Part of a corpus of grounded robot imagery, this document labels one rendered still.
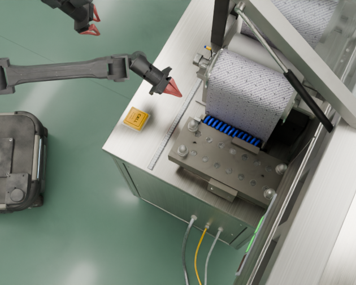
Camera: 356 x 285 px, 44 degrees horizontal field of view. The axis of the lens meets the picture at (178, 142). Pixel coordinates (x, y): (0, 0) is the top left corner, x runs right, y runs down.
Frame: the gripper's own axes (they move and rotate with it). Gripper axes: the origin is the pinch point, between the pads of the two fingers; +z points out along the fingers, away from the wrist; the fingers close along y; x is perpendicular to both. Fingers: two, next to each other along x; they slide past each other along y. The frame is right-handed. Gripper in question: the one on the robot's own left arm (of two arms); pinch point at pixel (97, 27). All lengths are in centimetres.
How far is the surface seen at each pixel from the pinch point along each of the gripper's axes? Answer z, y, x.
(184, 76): 27.2, -14.9, -21.6
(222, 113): 16, -39, -41
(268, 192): 24, -66, -52
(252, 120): 15, -44, -51
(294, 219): -31, -82, -72
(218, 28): 23.1, -1.4, -39.1
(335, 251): -6, -87, -74
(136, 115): 16.2, -31.3, -6.2
